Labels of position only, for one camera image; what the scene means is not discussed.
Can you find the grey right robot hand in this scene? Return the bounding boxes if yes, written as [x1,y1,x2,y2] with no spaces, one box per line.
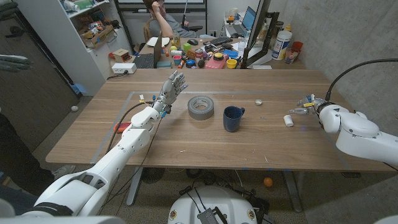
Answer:
[288,94,327,116]

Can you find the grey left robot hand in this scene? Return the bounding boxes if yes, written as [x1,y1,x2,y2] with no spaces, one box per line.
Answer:
[152,70,189,114]

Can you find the juice bottle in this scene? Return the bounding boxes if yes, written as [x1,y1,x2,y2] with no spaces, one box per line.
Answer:
[172,30,182,50]

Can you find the dark blue cup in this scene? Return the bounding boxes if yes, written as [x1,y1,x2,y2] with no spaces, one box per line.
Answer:
[223,105,246,133]

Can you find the dark open laptop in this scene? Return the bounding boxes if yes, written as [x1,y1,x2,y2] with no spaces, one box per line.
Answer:
[133,30,163,69]

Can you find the clear glass with items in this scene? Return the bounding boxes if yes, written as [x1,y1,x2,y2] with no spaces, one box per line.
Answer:
[284,47,299,65]

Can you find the white power box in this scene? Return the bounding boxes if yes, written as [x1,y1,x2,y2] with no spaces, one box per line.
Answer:
[111,62,137,75]

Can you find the white plate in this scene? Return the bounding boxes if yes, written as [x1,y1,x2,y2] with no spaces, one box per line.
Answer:
[146,36,171,47]

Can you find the pink box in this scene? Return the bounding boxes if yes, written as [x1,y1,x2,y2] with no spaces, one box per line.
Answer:
[204,54,229,70]

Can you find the red orange object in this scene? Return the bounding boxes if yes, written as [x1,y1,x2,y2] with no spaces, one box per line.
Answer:
[113,121,132,134]

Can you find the small wooden box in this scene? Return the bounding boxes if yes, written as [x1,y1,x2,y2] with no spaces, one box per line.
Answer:
[112,49,133,63]

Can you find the seated person in grey shirt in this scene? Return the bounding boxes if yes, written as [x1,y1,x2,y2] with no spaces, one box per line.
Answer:
[142,0,198,39]

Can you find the colourful boxes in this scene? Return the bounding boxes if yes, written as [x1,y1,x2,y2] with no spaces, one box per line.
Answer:
[271,30,293,61]

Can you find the black keyboard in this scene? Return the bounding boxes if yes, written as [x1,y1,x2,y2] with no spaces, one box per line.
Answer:
[210,36,233,47]

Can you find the black floor fan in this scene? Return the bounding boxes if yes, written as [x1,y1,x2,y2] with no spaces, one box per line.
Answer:
[141,167,165,184]

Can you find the cardboard box with items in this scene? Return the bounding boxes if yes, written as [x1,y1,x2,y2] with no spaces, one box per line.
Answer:
[81,24,116,49]

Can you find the grey table leg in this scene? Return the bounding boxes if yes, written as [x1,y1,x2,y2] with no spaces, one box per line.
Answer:
[126,167,144,207]
[282,170,303,213]

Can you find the black computer monitor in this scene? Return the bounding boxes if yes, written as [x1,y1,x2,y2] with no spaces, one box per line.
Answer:
[241,0,272,69]

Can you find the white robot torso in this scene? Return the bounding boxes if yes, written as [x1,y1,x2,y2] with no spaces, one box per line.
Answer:
[167,185,258,224]

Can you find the white shelf unit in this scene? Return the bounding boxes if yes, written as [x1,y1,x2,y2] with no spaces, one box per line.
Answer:
[14,0,131,96]

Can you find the grey sneaker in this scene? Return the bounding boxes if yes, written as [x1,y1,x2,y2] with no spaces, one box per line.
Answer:
[52,164,76,180]

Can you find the black and white glove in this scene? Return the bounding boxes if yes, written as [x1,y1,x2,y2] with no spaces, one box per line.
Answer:
[0,54,34,73]
[0,1,19,21]

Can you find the standing person in dark trousers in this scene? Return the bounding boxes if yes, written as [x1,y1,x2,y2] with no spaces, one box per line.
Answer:
[0,113,55,197]

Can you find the grey duct tape roll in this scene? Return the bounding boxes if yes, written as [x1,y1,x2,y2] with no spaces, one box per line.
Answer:
[187,95,215,121]

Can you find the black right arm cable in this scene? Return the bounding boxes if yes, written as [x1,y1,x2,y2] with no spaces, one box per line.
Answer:
[325,58,398,102]

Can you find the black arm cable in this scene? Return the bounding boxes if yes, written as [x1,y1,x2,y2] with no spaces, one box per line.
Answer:
[105,101,155,155]
[325,58,398,102]

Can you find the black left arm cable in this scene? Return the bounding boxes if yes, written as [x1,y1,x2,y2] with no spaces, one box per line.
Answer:
[105,101,155,155]

